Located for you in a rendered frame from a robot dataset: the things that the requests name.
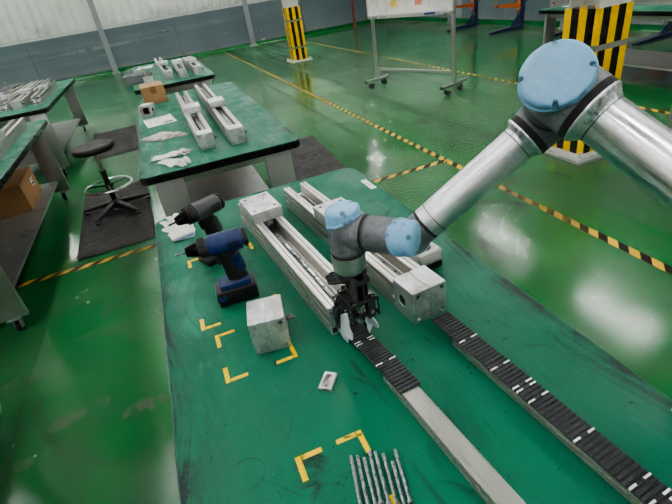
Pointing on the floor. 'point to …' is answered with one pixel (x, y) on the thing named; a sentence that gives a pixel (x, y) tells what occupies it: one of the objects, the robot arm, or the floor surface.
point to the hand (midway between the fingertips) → (356, 331)
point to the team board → (413, 16)
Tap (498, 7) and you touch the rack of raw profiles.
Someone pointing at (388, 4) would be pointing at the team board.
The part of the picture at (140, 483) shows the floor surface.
